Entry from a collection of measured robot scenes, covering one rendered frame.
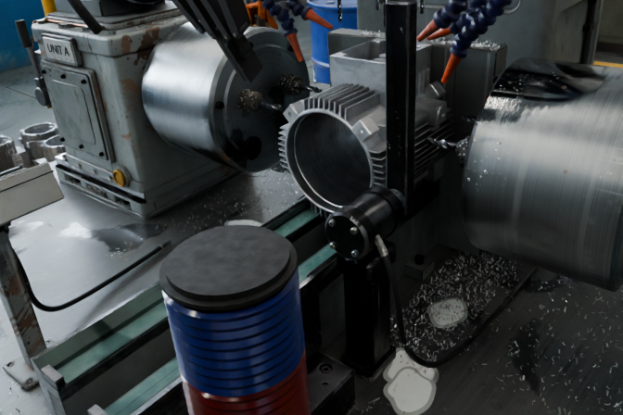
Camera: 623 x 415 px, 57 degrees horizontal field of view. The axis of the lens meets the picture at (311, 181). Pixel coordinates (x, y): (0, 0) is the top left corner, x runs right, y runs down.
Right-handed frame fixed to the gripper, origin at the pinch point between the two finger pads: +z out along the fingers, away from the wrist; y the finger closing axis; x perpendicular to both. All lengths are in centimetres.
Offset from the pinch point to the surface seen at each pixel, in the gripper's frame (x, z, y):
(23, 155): -8, 112, 238
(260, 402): 33, -16, -39
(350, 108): -4.1, 12.2, -9.5
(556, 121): -5.8, 9.7, -35.7
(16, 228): 30, 27, 58
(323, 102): -4.0, 11.9, -5.0
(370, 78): -11.0, 13.7, -8.1
